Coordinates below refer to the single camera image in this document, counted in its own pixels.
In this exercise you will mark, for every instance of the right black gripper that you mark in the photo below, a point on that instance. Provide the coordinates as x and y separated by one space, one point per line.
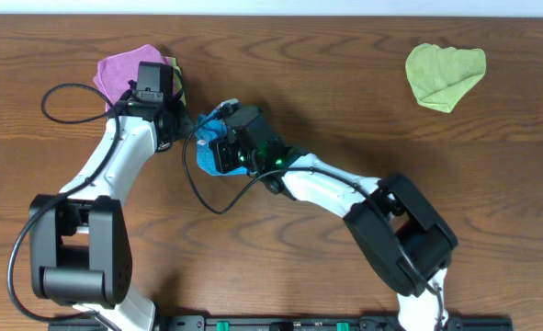
220 149

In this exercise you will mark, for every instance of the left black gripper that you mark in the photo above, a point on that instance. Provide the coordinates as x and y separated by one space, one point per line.
179 121

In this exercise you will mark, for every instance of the blue microfiber cloth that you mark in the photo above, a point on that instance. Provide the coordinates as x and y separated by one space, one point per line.
207 133

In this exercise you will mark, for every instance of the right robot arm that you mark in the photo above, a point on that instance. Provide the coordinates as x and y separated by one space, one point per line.
403 238

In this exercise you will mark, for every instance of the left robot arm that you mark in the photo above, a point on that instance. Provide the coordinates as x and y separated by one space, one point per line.
78 242

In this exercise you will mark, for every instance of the folded green microfiber cloth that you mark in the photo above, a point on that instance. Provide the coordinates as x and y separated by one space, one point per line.
178 85

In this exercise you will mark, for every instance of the folded purple microfiber cloth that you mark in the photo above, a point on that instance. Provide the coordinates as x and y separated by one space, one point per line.
114 72

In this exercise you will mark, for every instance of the crumpled green microfiber cloth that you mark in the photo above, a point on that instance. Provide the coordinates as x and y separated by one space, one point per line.
441 77

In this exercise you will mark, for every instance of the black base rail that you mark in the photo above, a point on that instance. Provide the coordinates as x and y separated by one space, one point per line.
364 323

